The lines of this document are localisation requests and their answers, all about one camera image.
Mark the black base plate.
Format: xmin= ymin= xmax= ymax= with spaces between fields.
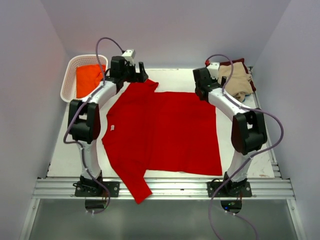
xmin=72 ymin=180 xmax=120 ymax=198
xmin=206 ymin=178 xmax=253 ymax=198

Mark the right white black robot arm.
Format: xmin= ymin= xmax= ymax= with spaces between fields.
xmin=192 ymin=67 xmax=268 ymax=198

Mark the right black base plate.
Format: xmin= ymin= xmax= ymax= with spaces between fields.
xmin=206 ymin=178 xmax=253 ymax=198

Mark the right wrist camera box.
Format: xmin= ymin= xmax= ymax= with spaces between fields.
xmin=205 ymin=60 xmax=220 ymax=80

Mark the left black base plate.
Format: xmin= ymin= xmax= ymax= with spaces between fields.
xmin=72 ymin=180 xmax=120 ymax=198

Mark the aluminium mounting rail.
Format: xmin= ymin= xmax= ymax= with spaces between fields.
xmin=32 ymin=177 xmax=295 ymax=200

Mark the orange t shirt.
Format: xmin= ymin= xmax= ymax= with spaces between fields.
xmin=76 ymin=64 xmax=103 ymax=99

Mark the maroon folded t shirt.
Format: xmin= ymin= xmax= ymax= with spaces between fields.
xmin=225 ymin=58 xmax=256 ymax=96

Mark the beige folded t shirt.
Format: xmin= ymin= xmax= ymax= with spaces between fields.
xmin=218 ymin=59 xmax=254 ymax=103

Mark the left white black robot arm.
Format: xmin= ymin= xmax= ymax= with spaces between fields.
xmin=63 ymin=55 xmax=149 ymax=199

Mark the red t shirt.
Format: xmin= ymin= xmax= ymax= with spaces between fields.
xmin=102 ymin=80 xmax=223 ymax=204

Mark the white plastic basket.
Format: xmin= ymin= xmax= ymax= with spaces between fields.
xmin=60 ymin=54 xmax=99 ymax=103

